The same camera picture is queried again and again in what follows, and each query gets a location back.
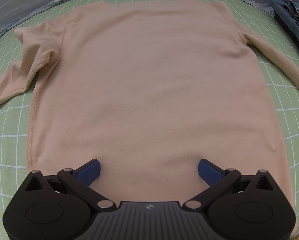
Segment beige long-sleeve shirt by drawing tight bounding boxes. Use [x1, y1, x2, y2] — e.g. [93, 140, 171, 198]
[0, 0, 299, 203]

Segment folded blue jeans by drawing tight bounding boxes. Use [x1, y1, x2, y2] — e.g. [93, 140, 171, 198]
[269, 0, 299, 48]

